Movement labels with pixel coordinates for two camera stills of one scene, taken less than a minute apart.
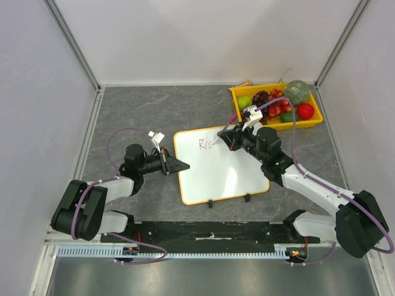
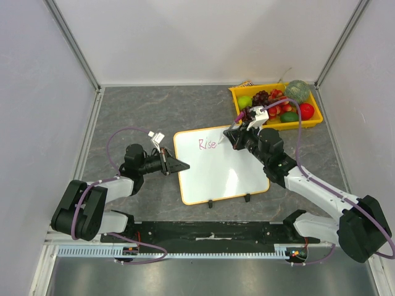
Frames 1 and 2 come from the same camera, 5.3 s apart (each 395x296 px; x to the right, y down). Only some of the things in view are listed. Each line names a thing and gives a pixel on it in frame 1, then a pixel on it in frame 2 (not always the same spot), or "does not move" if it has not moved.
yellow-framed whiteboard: x=208 y=172 does not move
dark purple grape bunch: x=265 y=111 to x=247 y=111
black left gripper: x=166 y=161 does not move
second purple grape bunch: x=260 y=98 does not move
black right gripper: x=237 y=137 does not move
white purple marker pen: x=232 y=120 to x=237 y=119
